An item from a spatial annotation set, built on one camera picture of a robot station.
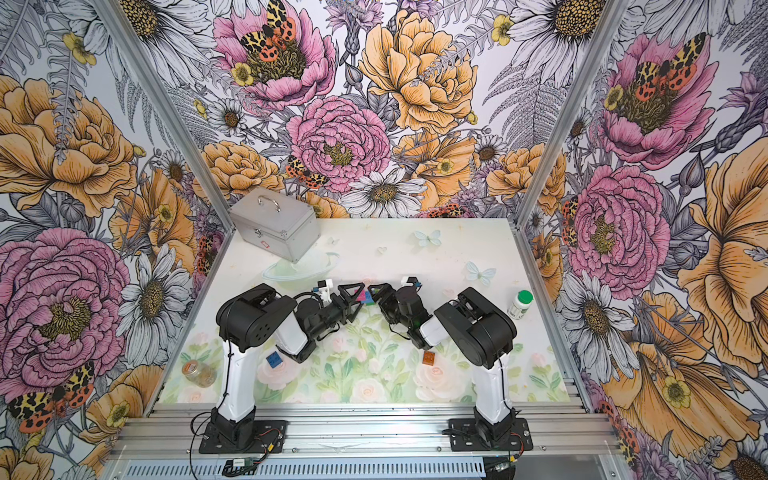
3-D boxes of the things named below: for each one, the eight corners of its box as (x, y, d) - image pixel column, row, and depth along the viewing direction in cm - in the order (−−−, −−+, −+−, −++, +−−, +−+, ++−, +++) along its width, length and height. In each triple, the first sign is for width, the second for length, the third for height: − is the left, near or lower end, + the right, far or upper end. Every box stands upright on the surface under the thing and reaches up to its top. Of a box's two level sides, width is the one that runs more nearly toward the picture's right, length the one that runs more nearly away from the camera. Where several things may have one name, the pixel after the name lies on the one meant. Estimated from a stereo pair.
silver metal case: (242, 241, 119) (222, 205, 105) (277, 214, 129) (264, 178, 115) (292, 271, 109) (278, 237, 96) (326, 240, 119) (317, 204, 106)
